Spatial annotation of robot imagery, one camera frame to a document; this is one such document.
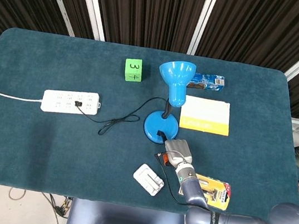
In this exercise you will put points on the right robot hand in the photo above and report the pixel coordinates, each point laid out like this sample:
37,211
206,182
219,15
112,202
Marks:
178,151

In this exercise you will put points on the blue gooseneck desk lamp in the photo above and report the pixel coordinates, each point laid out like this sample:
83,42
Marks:
176,73

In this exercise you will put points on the white folding phone stand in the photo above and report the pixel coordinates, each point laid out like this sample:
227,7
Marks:
146,177

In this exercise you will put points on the yellow blister pack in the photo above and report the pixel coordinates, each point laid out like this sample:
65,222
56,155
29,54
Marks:
218,195

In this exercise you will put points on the blue cookie package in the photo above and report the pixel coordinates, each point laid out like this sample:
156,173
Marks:
210,83

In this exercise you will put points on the blue velvet tablecloth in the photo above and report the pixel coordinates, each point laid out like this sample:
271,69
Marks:
49,145

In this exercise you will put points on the grey-blue robot torso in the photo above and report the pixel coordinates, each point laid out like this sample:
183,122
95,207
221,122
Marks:
121,223

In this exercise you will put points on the green foam number cube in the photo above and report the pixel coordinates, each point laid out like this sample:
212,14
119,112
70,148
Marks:
133,70

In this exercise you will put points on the white power strip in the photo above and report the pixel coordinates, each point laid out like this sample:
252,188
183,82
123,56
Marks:
55,103

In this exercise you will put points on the dark brown curtain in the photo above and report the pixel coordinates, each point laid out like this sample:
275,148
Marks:
153,11

